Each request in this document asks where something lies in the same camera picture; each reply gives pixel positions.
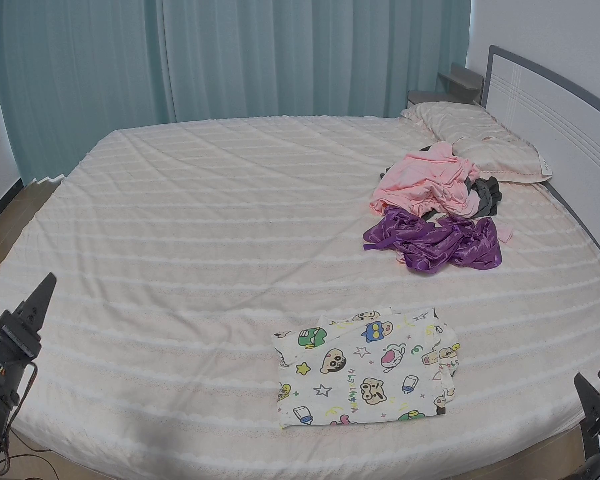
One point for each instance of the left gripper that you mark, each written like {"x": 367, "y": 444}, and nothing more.
{"x": 10, "y": 340}

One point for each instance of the white printed pyjama top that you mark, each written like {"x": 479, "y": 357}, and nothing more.
{"x": 365, "y": 373}

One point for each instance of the bed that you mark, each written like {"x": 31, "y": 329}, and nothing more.
{"x": 205, "y": 243}

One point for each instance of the dark grey garment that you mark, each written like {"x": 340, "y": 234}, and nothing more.
{"x": 487, "y": 198}

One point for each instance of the purple garment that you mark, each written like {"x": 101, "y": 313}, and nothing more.
{"x": 430, "y": 243}

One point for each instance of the blue-green curtain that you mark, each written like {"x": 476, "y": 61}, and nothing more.
{"x": 305, "y": 43}
{"x": 80, "y": 68}

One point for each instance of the pink garment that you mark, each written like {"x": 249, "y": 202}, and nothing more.
{"x": 420, "y": 183}

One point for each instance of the cream pillow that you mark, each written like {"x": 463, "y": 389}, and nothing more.
{"x": 480, "y": 133}

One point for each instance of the grey bedside table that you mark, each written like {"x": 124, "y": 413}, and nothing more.
{"x": 455, "y": 85}

